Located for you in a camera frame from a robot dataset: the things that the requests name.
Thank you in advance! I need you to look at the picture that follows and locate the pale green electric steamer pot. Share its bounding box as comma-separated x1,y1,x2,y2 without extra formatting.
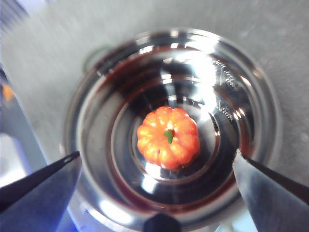
61,28,284,232

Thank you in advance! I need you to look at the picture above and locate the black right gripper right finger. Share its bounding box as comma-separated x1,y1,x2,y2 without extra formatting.
231,148,309,232

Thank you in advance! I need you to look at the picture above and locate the orange pumpkin with green stem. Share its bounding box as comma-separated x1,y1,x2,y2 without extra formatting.
137,106,200,171

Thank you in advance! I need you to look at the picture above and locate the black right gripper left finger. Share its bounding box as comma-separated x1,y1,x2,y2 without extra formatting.
0,151,82,232

